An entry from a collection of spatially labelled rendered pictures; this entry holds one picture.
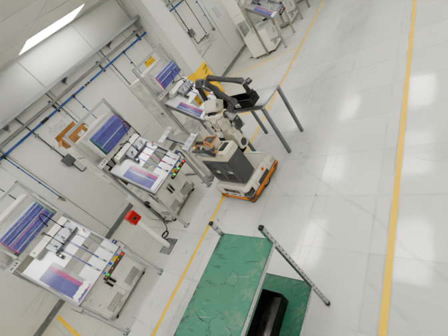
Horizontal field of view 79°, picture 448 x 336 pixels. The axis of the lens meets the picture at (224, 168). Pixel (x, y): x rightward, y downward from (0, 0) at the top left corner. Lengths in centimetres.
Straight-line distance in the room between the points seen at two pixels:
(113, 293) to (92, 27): 468
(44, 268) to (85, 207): 194
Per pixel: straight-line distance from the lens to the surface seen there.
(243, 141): 345
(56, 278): 358
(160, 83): 461
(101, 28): 633
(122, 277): 395
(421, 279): 247
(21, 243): 364
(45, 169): 522
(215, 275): 185
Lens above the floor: 225
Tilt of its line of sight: 31 degrees down
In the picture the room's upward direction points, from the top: 40 degrees counter-clockwise
